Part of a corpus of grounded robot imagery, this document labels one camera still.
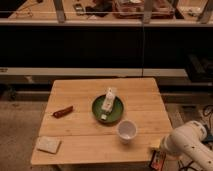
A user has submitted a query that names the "black orange gripper body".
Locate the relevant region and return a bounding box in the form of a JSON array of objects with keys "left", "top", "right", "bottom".
[{"left": 149, "top": 150, "right": 166, "bottom": 171}]

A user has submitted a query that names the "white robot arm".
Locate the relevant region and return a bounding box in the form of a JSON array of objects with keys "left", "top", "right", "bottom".
[{"left": 149, "top": 120, "right": 213, "bottom": 171}]

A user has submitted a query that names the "white sponge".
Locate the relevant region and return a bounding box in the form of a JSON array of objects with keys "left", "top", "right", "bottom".
[{"left": 36, "top": 136, "right": 61, "bottom": 154}]

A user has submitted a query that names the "white paper cup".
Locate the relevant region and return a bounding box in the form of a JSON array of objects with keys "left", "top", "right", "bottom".
[{"left": 117, "top": 120, "right": 137, "bottom": 144}]

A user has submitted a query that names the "green round plate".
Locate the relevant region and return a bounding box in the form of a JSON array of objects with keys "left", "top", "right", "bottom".
[{"left": 92, "top": 95, "right": 124, "bottom": 124}]

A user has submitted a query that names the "small white green cube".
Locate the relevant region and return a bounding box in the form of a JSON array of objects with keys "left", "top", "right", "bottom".
[{"left": 101, "top": 114, "right": 107, "bottom": 120}]

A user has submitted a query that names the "wooden table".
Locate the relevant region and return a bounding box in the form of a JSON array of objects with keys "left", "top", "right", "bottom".
[{"left": 31, "top": 78, "right": 172, "bottom": 165}]

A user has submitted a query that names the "red brown sausage toy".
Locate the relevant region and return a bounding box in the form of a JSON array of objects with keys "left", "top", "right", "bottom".
[{"left": 52, "top": 106, "right": 73, "bottom": 118}]

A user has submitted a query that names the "background workbench shelf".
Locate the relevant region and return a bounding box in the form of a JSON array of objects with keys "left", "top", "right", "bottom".
[{"left": 0, "top": 0, "right": 213, "bottom": 27}]

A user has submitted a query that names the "red tray on shelf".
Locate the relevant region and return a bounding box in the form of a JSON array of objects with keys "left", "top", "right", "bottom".
[{"left": 112, "top": 0, "right": 175, "bottom": 18}]

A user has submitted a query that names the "black device on shelf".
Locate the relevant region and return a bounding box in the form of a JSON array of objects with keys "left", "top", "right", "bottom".
[{"left": 73, "top": 3, "right": 85, "bottom": 15}]

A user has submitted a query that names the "black cable on floor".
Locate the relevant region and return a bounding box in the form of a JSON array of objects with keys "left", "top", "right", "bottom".
[{"left": 178, "top": 104, "right": 213, "bottom": 171}]

